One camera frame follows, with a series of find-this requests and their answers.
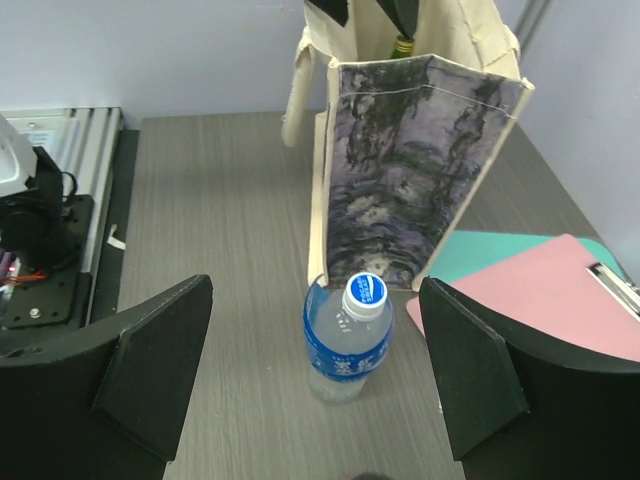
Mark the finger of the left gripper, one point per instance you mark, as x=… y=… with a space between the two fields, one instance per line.
x=337 y=10
x=403 y=14

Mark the Pocari Sweat plastic bottle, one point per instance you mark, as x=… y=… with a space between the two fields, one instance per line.
x=348 y=334

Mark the teal clipboard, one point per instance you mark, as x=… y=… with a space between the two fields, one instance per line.
x=469 y=257

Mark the pink clipboard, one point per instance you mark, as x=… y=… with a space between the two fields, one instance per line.
x=563 y=290

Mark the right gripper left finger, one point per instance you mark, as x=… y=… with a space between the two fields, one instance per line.
x=109 y=400

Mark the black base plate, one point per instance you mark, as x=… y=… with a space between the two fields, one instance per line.
x=61 y=298

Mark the canvas tote bag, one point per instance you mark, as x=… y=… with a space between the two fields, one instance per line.
x=402 y=145

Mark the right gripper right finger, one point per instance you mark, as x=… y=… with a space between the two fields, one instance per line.
x=521 y=404

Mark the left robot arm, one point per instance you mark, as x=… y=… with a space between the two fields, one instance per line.
x=32 y=204

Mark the green glass bottle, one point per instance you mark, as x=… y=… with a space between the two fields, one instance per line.
x=403 y=47

